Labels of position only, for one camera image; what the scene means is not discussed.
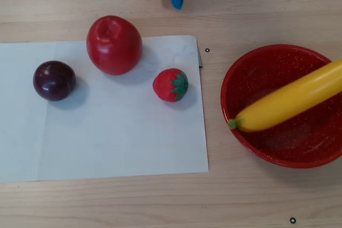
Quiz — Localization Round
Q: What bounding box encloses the yellow toy banana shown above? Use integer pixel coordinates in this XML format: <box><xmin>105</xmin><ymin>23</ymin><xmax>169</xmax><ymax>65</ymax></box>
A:
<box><xmin>227</xmin><ymin>58</ymin><xmax>342</xmax><ymax>133</ymax></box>

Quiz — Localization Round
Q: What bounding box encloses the red speckled bowl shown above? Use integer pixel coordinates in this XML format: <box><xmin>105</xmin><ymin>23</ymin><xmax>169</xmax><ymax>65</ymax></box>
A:
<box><xmin>220</xmin><ymin>44</ymin><xmax>342</xmax><ymax>169</ymax></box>

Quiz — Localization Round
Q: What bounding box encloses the red toy apple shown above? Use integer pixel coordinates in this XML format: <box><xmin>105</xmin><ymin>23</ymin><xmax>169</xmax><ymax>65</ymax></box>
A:
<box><xmin>85</xmin><ymin>15</ymin><xmax>143</xmax><ymax>76</ymax></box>

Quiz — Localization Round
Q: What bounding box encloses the red toy strawberry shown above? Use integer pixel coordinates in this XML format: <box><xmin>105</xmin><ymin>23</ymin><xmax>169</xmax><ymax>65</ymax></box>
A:
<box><xmin>152</xmin><ymin>68</ymin><xmax>189</xmax><ymax>103</ymax></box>

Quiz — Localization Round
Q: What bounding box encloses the dark purple toy plum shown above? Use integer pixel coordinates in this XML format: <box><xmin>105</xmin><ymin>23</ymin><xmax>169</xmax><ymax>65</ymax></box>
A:
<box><xmin>33</xmin><ymin>60</ymin><xmax>76</xmax><ymax>102</ymax></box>

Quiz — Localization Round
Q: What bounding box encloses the white paper sheet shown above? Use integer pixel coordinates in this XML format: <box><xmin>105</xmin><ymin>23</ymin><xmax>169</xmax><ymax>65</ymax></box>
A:
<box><xmin>0</xmin><ymin>35</ymin><xmax>209</xmax><ymax>183</ymax></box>

